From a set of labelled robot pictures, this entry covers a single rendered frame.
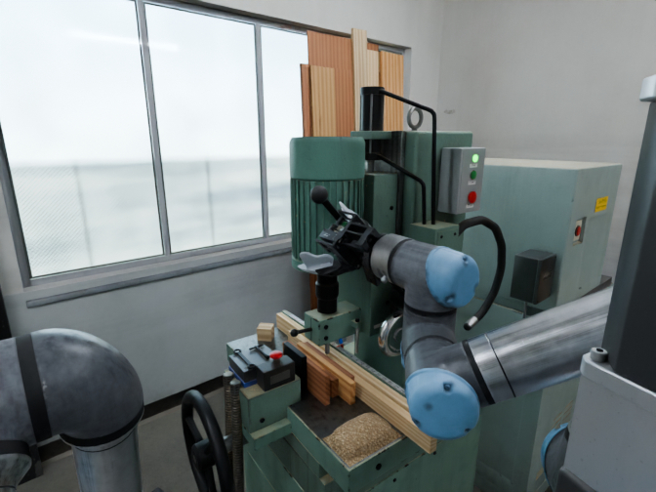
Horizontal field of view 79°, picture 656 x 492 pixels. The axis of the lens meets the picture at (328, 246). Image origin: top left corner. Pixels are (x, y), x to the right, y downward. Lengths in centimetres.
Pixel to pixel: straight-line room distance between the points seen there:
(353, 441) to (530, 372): 47
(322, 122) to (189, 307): 132
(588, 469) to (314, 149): 71
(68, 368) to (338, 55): 243
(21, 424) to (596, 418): 48
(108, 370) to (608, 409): 47
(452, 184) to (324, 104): 159
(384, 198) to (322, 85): 162
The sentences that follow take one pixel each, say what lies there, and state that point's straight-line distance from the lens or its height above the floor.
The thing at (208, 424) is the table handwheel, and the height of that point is 94.
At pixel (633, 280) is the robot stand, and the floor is 143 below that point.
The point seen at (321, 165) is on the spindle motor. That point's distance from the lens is 86.
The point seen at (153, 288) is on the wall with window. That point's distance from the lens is 227.
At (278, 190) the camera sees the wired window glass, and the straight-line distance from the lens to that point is 256.
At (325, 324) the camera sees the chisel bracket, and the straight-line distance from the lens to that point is 100.
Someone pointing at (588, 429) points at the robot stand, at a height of 134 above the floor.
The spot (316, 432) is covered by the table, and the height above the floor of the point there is 90.
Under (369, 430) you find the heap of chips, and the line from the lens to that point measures 89.
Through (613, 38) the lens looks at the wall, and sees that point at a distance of 306.
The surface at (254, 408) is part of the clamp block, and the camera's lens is 95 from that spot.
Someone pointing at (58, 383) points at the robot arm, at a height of 126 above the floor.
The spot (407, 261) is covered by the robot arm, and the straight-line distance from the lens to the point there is 57.
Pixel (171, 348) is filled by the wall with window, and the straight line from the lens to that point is 243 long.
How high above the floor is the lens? 150
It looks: 15 degrees down
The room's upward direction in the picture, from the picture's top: straight up
